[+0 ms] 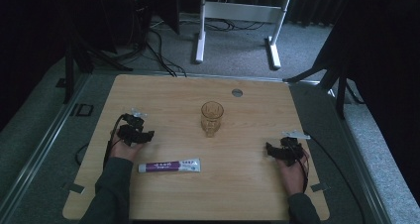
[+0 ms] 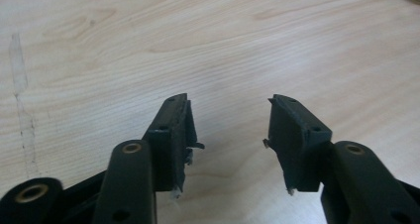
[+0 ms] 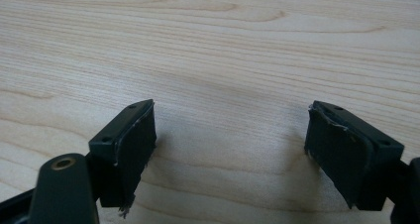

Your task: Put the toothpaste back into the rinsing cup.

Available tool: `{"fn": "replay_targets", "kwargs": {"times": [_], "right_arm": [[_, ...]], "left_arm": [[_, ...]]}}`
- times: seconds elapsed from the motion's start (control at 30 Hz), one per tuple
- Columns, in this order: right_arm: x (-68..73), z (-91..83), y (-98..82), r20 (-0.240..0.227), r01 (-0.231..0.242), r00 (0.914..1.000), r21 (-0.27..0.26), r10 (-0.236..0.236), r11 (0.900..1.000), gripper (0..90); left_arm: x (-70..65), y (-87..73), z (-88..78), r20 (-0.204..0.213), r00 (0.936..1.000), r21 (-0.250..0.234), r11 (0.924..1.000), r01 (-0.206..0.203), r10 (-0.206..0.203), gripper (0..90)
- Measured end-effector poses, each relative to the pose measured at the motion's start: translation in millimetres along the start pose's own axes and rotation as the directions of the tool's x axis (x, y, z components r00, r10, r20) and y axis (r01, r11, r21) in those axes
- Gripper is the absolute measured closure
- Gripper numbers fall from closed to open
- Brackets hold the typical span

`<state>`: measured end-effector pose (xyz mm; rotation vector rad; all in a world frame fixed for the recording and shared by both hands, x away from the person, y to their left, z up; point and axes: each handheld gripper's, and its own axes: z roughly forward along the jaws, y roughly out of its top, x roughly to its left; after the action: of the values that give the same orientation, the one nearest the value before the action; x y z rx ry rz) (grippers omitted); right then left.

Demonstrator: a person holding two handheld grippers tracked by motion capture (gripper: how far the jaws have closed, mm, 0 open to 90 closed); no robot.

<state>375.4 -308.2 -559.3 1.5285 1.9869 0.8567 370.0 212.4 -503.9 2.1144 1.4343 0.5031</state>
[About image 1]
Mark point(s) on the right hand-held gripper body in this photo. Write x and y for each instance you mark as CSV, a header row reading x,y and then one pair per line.
x,y
292,148

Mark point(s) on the grey tape piece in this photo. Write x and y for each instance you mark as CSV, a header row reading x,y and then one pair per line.
x,y
319,186
74,188

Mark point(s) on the person's right hand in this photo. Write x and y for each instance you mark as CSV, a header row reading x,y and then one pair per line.
x,y
292,177

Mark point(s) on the clear glass cup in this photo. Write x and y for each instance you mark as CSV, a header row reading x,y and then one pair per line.
x,y
211,118

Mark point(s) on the grey table grommet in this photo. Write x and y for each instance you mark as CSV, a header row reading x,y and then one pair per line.
x,y
237,92

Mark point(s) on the dark computer tower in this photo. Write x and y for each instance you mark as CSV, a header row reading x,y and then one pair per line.
x,y
140,16

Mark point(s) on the person's left hand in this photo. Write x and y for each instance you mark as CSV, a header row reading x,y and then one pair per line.
x,y
125,151

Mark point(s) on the white and purple toothpaste tube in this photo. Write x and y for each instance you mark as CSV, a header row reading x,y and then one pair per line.
x,y
169,166

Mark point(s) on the black tripod stand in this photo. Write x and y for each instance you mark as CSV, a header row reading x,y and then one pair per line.
x,y
79,55
333,75

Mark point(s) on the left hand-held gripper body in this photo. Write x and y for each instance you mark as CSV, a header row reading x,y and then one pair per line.
x,y
132,133

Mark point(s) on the white desk frame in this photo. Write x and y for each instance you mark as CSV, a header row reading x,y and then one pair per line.
x,y
242,12

